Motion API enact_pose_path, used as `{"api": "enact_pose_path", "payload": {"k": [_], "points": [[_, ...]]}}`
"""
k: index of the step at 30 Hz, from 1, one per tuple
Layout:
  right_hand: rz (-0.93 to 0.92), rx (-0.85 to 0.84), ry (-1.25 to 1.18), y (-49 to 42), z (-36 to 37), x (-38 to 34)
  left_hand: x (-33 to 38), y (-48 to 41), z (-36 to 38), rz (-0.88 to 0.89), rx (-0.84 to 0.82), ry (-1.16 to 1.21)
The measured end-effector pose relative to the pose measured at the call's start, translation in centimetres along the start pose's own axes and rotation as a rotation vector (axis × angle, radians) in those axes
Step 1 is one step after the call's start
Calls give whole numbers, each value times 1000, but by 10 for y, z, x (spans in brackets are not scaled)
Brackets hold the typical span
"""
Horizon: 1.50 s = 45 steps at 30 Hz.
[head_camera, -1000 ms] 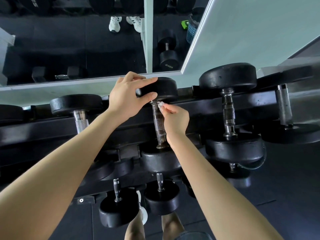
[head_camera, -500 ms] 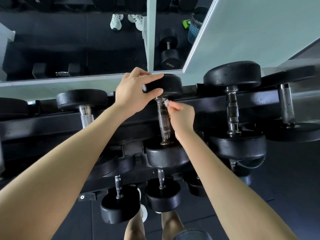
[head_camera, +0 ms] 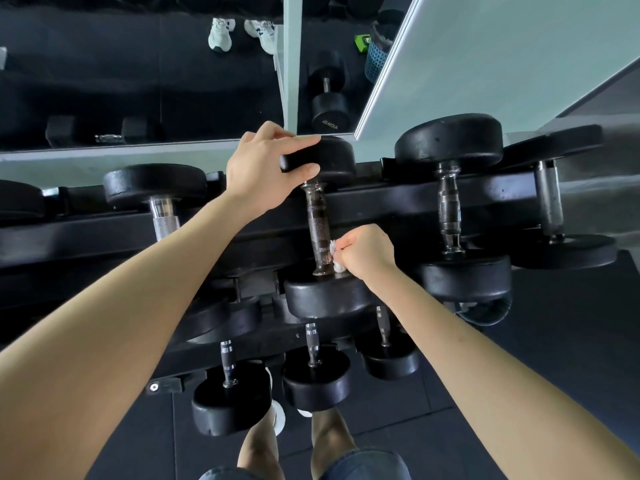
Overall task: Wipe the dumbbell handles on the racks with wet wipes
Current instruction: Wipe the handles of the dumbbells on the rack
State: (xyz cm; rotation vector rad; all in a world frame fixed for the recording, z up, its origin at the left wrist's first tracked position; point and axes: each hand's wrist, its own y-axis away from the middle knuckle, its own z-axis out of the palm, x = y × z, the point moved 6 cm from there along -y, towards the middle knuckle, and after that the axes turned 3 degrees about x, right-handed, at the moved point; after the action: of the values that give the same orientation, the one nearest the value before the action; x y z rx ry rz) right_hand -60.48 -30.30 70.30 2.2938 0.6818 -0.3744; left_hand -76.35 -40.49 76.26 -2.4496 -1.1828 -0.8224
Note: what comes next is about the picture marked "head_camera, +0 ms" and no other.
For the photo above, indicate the person's left white sneaker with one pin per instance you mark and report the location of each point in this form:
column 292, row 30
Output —
column 278, row 417

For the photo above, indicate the person's right hand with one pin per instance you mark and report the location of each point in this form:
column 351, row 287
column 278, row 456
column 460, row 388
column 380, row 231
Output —
column 370, row 254

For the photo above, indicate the white wet wipe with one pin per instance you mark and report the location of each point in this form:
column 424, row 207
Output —
column 340, row 267

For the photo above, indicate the person's left hand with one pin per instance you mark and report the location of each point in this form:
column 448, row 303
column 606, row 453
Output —
column 255, row 174

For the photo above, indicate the black dumbbell rack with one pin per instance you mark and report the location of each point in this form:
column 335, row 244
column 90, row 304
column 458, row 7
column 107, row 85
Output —
column 75, row 239

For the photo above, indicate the person's right forearm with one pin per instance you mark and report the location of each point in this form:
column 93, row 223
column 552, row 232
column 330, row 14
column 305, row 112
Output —
column 500, row 389

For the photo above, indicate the person's right leg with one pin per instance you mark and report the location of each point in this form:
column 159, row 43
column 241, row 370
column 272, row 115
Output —
column 330, row 434

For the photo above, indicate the person's white sneaker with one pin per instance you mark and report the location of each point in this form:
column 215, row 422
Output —
column 305, row 413
column 278, row 417

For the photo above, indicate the person's right white sneaker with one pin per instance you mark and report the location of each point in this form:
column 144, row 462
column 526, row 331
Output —
column 305, row 413

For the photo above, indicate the person's left forearm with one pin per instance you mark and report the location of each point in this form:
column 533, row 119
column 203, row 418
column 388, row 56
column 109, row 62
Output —
column 100, row 334

